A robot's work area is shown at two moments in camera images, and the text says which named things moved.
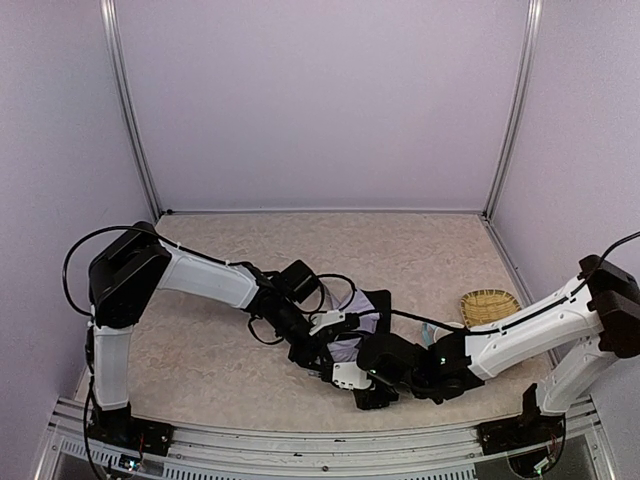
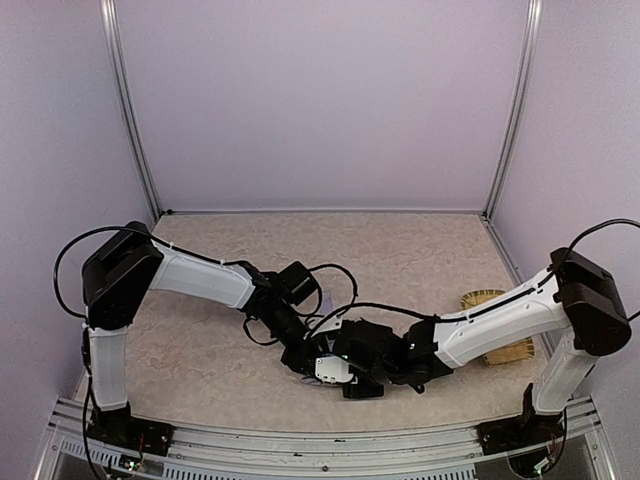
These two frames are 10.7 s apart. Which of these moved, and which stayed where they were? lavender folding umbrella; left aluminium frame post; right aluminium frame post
Moved: lavender folding umbrella
Stayed: right aluminium frame post; left aluminium frame post
